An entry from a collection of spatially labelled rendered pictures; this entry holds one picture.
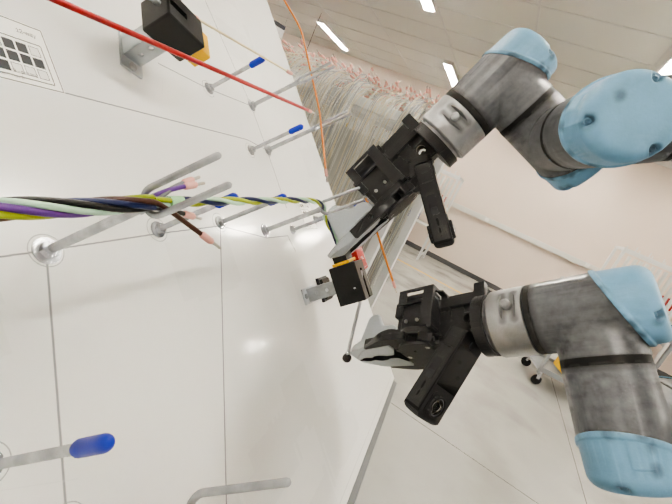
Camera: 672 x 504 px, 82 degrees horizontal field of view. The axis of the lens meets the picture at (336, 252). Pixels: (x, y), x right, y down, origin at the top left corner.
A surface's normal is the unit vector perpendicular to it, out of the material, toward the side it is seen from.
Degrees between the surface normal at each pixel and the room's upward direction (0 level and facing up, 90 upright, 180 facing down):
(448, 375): 76
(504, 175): 90
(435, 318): 47
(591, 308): 84
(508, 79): 91
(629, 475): 83
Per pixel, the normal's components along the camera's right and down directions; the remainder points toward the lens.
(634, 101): -0.20, 0.17
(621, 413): -0.51, -0.29
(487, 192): -0.40, 0.06
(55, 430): 0.90, -0.30
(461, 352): 0.48, 0.18
